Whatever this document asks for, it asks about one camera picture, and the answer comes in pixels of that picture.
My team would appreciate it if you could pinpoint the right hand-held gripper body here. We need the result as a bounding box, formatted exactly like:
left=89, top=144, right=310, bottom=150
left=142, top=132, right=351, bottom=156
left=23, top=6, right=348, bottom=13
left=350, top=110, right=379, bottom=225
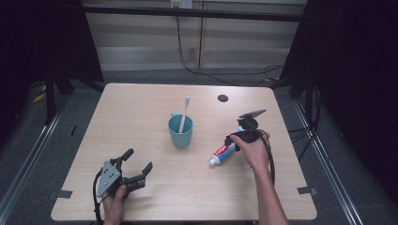
left=233, top=108, right=268, bottom=144

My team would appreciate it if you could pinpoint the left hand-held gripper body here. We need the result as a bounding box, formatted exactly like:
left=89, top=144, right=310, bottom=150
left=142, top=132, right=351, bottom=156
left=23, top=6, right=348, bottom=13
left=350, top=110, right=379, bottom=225
left=97, top=157, right=147, bottom=199

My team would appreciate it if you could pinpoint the white toothpaste tube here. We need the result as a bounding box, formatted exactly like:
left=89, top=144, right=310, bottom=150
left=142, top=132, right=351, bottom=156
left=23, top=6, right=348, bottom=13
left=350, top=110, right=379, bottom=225
left=208, top=127, right=247, bottom=167

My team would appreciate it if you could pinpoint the teal cup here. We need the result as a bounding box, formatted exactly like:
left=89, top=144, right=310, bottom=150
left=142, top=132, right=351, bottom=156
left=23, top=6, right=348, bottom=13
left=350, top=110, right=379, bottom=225
left=167, top=112, right=194, bottom=149

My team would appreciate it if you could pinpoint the pink toothbrush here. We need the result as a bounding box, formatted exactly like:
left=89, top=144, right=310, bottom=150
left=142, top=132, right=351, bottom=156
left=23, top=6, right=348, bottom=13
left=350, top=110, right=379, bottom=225
left=177, top=96, right=191, bottom=134

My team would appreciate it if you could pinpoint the person's right hand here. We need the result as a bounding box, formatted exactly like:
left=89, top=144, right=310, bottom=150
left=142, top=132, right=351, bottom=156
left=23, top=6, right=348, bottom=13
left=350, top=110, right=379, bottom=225
left=230, top=130, right=270, bottom=170

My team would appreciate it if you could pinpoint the person's left hand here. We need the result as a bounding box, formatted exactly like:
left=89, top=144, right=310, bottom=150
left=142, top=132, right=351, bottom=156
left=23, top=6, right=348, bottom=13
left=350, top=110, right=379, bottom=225
left=102, top=185, right=127, bottom=225

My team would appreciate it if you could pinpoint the grey tape strip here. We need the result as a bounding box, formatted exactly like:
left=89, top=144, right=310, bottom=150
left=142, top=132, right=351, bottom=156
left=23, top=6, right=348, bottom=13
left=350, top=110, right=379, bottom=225
left=48, top=189, right=73, bottom=200
left=297, top=186, right=318, bottom=196

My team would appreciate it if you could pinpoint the black metal stand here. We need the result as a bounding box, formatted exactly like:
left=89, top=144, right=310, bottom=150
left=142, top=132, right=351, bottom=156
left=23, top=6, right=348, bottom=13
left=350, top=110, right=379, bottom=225
left=304, top=74, right=315, bottom=128
left=44, top=62, right=58, bottom=126

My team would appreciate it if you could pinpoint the yellow floor scrap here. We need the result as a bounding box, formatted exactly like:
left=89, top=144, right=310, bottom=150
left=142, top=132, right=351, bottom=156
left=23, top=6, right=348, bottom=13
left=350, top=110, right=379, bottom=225
left=32, top=84, right=47, bottom=104

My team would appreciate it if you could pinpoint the black curtain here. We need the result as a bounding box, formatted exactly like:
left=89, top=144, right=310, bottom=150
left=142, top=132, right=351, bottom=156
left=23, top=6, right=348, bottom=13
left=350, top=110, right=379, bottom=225
left=269, top=0, right=398, bottom=204
left=0, top=0, right=105, bottom=139

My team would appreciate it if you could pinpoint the black horizontal bar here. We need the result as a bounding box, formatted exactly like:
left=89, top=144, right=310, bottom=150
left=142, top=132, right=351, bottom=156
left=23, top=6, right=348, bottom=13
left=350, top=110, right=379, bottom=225
left=83, top=5, right=304, bottom=23

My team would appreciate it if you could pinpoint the left hand-held gripper cable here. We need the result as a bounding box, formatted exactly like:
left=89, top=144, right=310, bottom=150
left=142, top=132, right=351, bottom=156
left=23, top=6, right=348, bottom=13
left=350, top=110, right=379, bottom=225
left=92, top=170, right=105, bottom=225

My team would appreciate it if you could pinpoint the hand-held gripper cable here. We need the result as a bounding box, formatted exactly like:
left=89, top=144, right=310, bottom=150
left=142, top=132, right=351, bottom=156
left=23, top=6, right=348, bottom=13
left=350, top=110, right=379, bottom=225
left=92, top=170, right=105, bottom=225
left=257, top=130, right=277, bottom=186

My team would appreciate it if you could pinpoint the right hand-held gripper cable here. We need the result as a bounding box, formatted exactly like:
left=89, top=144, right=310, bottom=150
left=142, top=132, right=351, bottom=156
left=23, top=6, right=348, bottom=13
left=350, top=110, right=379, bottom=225
left=257, top=130, right=277, bottom=186

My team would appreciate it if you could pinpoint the bundle of black floor cables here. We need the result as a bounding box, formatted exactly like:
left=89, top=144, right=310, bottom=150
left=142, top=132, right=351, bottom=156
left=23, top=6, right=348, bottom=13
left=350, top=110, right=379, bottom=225
left=287, top=87, right=324, bottom=162

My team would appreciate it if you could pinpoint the metal floor rail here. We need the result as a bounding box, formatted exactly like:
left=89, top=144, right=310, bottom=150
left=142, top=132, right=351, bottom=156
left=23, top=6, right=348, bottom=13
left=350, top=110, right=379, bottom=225
left=0, top=95, right=69, bottom=218
left=292, top=99, right=365, bottom=225

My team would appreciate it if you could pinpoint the long black wall cable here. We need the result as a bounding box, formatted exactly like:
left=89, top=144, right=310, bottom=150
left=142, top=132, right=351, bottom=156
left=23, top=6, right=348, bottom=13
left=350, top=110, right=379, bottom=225
left=174, top=7, right=284, bottom=87

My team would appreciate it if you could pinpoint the white wall socket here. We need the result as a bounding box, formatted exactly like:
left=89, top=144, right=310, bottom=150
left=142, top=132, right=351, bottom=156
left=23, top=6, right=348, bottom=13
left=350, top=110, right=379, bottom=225
left=170, top=0, right=193, bottom=9

